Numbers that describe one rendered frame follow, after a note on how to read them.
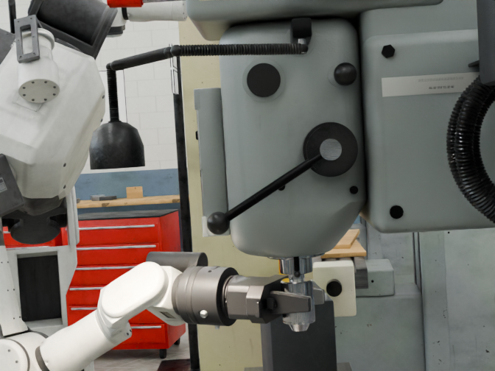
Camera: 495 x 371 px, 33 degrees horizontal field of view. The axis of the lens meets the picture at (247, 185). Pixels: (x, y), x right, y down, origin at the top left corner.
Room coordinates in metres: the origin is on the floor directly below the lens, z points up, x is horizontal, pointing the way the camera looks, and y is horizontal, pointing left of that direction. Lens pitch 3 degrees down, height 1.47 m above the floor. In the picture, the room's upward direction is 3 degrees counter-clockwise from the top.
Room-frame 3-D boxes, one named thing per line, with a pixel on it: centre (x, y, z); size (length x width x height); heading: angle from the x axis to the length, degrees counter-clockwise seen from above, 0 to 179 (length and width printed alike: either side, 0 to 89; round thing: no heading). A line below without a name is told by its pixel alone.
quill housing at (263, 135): (1.19, -0.07, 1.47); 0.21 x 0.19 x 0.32; 178
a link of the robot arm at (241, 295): (1.23, 0.02, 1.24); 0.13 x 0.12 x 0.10; 154
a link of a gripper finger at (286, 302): (1.16, -0.05, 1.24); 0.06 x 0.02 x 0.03; 64
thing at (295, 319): (1.19, -0.06, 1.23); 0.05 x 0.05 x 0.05
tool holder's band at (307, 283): (1.19, -0.06, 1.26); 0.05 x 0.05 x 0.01
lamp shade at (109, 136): (1.10, 0.17, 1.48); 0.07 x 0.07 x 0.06
